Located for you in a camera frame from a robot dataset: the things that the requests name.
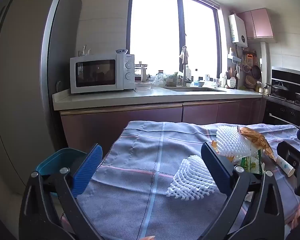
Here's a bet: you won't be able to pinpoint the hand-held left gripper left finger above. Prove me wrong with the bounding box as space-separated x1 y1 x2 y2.
19 144 105 240

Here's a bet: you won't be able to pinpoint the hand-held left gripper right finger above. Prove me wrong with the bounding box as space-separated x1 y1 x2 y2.
201 142 285 240

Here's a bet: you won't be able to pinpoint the white paper cup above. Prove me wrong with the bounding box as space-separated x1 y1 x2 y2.
275 155 295 178

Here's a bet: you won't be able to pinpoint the white foam fruit net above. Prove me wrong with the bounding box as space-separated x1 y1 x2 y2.
165 155 217 202
215 125 259 162

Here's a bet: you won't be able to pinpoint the green food wrapper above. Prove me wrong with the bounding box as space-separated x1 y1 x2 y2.
234 149 265 175

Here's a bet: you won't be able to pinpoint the teal plastic bin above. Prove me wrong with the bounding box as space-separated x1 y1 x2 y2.
36 148 90 198

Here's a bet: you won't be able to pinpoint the gold snack wrapper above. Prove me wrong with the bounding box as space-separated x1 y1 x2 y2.
237 126 275 161

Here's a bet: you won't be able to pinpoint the person's right forearm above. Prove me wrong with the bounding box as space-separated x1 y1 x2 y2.
290 199 300 233

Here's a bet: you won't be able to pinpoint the black built-in oven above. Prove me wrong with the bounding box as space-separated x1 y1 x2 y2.
262 97 300 130

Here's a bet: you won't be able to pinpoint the striped grey-blue cloth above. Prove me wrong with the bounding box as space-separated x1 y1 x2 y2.
76 120 300 240

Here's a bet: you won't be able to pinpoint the maroon base cabinets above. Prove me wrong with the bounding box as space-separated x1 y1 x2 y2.
60 98 265 155

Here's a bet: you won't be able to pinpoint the black lidded pot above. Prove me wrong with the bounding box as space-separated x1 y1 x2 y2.
266 81 289 98

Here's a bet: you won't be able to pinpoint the black cooktop stove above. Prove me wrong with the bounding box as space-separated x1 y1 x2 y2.
267 66 300 108

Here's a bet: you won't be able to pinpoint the woven basket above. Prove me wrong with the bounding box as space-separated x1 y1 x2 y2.
245 75 257 89

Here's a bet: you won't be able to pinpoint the white kitchen countertop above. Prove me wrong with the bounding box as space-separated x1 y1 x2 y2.
52 85 264 111

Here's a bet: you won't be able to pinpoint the hanging dark pan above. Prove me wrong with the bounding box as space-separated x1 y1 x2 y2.
251 65 262 79

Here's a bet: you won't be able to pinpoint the steel kitchen sink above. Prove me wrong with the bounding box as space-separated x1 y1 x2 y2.
162 85 227 92

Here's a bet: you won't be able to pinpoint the steel kitchen faucet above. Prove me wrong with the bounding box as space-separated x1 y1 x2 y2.
181 45 192 87

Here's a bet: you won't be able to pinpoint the white microwave oven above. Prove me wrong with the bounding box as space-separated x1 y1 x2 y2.
69 53 136 94

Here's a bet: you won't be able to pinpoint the glass dish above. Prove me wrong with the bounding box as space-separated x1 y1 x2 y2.
135 81 153 92

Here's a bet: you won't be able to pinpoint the clear plastic bags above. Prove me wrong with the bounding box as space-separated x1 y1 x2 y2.
150 74 166 85

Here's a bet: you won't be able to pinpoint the white juicer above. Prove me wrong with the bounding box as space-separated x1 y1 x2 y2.
134 61 148 83

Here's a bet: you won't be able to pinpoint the grey refrigerator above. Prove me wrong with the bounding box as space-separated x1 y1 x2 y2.
0 0 77 195

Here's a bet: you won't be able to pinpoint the brown rag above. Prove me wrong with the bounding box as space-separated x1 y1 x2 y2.
179 46 189 67

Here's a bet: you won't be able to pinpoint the white ornament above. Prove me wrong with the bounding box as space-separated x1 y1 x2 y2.
79 45 91 57

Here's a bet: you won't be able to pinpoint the white water heater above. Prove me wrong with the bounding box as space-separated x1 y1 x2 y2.
228 14 248 48

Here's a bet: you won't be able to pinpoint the kitchen window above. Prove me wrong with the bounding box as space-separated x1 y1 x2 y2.
126 0 222 80

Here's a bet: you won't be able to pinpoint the white wall rack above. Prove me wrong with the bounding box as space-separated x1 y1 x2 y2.
227 47 242 63

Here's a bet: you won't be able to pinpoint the pink wall cabinet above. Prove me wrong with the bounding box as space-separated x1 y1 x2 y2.
236 8 274 40

